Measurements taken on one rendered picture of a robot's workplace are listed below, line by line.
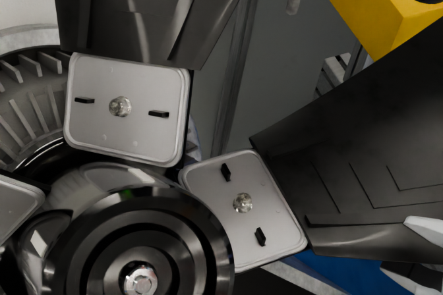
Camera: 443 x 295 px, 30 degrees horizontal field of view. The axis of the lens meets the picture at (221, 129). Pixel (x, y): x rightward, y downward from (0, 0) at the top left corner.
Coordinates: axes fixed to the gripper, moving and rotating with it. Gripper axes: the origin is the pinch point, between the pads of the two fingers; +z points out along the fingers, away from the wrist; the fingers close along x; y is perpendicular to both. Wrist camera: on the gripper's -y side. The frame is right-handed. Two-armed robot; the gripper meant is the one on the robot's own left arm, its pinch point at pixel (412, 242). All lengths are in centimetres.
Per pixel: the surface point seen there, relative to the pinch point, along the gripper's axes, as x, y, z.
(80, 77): -7.9, 4.8, 23.6
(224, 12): -14.4, 0.1, 16.0
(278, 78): 89, -72, 36
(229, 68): 80, -63, 43
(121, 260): -6.9, 13.8, 14.6
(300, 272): 13.4, -0.1, 6.6
